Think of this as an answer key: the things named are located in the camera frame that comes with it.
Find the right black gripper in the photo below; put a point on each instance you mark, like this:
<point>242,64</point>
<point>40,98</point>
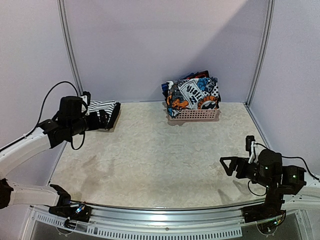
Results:
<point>240,167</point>

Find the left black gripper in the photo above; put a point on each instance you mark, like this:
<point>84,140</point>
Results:
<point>103,121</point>

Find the black white striped tank top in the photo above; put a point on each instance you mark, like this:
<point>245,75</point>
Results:
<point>95,106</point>

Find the colourful printed clothes pile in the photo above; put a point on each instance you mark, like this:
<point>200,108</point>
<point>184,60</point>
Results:
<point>195,91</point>

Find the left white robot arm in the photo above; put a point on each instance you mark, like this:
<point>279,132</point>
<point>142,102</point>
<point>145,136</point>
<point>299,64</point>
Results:
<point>76,116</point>

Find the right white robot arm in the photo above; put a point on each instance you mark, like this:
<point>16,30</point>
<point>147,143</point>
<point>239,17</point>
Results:
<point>269,172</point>

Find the pink plastic laundry basket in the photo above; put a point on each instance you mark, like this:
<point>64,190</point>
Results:
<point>193,115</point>

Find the folded black shirt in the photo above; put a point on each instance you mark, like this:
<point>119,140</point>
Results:
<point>113,112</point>

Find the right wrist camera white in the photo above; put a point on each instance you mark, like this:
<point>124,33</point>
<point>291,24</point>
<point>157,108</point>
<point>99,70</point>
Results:
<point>250,147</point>

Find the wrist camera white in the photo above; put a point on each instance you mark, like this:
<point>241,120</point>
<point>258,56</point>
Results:
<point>250,147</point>
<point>86,97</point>

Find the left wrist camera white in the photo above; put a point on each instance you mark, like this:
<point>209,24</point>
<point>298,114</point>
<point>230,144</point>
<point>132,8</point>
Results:
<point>86,97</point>

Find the aluminium front rail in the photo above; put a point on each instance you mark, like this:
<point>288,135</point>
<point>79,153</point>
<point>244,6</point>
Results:
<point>115,223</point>

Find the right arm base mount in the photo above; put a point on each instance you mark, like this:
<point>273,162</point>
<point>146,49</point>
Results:
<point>268,216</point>

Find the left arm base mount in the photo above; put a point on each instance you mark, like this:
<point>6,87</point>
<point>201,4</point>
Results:
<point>71,211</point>

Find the right aluminium frame post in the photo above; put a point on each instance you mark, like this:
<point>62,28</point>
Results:
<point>262,52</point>

